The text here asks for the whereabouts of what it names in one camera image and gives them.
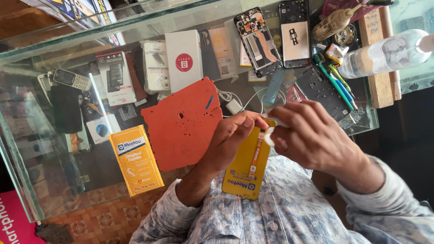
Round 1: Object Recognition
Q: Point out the yellow display packaging box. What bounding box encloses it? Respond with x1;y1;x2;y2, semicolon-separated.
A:
108;124;165;197

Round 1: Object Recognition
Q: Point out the dark phone back cover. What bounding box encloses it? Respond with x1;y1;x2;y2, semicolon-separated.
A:
198;28;222;81

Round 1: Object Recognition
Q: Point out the yellow-green thin screwdriver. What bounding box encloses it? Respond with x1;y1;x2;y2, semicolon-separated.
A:
328;64;356;99

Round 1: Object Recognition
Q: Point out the white cleaning cloth piece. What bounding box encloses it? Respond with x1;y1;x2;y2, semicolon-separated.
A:
263;117;289;148

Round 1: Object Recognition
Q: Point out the round metal part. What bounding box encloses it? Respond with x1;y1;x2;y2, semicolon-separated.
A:
333;24;358;47

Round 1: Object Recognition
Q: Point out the red card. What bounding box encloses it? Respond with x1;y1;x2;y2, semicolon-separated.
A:
286;84;308;103

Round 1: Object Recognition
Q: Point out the white box red round label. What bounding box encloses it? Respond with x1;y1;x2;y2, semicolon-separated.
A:
165;29;204;94

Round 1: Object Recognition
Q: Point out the blue handled screwdriver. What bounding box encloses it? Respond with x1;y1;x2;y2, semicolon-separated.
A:
334;77;359;111

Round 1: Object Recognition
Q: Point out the person's left hand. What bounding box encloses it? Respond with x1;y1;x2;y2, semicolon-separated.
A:
203;110;269;172

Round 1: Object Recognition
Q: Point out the silver keypad phone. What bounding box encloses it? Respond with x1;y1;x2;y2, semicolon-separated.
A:
53;68;92;92

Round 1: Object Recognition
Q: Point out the small black square part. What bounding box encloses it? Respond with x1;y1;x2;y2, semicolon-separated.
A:
118;104;138;121

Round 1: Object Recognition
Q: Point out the person's patterned shirt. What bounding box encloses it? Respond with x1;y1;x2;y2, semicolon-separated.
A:
129;154;434;244

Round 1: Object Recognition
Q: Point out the black phone back panel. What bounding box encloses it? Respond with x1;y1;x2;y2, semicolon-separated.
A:
294;67;352;122

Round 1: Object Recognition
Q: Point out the black smartphone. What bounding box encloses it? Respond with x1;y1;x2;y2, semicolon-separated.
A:
50;85;84;134

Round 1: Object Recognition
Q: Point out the black and white product box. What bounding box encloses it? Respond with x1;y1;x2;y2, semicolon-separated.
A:
96;51;137;107

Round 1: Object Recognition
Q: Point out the black phone frame white panel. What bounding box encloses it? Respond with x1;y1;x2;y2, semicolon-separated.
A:
279;0;312;69

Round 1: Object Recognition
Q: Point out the white charger with cable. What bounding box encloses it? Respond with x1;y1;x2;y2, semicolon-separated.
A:
216;87;288;117

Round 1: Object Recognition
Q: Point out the opened phone with circuit board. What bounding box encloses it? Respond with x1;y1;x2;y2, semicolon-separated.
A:
233;7;283;78

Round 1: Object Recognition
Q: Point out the small white box blue circle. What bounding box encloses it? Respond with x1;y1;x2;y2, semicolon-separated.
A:
85;113;121;145

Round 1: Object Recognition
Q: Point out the stack of product boxes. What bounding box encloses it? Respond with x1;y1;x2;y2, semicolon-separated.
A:
20;0;127;47

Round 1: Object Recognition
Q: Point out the yellow phone display panel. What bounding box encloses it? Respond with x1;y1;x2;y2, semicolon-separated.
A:
222;117;277;201

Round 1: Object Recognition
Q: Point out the dirty squeeze glue bottle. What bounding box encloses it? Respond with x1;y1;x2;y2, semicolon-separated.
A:
311;3;364;42

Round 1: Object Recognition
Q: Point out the person's right hand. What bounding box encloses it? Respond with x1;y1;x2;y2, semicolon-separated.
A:
267;100;369;181

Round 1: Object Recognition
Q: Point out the light blue plastic opening tool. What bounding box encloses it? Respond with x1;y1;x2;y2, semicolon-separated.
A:
262;67;286;106

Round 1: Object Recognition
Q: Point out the orange rubber work mat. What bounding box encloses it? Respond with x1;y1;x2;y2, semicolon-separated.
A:
141;76;224;173

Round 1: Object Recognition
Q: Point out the clear plastic bottle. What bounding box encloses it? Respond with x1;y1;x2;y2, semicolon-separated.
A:
338;28;434;79

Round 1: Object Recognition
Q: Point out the dark bristle brush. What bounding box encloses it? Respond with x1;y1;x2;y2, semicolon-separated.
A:
33;220;74;244

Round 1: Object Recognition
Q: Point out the wooden block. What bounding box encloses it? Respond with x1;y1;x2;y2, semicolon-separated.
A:
358;6;402;109

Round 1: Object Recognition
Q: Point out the grey keypad phone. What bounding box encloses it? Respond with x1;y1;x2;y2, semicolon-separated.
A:
37;73;57;104

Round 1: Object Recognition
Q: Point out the white phone case packet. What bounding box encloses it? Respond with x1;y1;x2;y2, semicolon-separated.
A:
140;40;171;95

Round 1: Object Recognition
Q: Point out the small yellow white battery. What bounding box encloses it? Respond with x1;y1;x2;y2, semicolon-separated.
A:
324;43;350;67

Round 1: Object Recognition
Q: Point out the yellow paper packet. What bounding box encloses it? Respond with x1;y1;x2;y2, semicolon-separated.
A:
208;27;238;80

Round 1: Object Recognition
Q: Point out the glass display counter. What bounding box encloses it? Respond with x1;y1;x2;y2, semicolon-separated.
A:
0;0;434;223

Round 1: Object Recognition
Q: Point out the pink sign board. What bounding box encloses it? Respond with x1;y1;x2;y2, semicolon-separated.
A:
0;189;47;244

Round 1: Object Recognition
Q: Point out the pink plastic basket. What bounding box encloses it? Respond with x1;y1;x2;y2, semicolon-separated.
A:
322;0;374;23

